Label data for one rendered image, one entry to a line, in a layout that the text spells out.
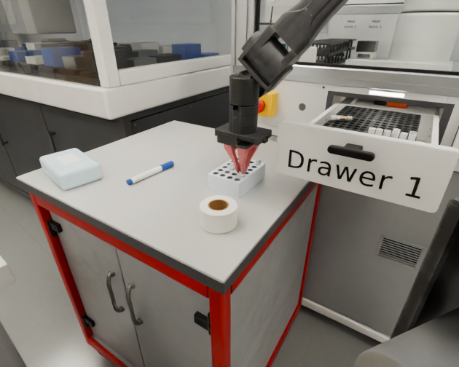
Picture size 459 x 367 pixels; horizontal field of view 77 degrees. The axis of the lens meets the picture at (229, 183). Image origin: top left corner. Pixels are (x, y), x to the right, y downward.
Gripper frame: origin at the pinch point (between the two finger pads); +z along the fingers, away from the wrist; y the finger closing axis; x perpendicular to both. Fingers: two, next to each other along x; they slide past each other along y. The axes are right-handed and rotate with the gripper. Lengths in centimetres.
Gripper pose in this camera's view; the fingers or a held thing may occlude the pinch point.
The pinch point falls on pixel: (242, 169)
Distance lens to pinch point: 63.8
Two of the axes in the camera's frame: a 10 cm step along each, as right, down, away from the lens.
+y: -8.4, -2.8, 4.7
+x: -5.4, 4.2, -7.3
